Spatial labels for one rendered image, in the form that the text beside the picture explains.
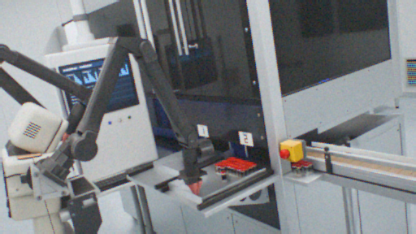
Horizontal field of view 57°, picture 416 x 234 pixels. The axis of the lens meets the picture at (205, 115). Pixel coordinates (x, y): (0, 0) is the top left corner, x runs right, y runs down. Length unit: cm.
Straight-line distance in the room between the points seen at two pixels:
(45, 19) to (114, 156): 482
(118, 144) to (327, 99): 121
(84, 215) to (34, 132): 34
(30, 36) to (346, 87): 562
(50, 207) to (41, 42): 552
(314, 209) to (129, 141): 112
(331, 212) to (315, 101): 55
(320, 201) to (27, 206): 124
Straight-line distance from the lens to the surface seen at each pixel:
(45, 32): 690
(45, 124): 141
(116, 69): 130
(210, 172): 182
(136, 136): 236
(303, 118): 173
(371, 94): 215
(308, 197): 184
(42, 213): 150
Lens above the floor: 153
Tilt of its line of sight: 12 degrees down
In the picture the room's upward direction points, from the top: 10 degrees counter-clockwise
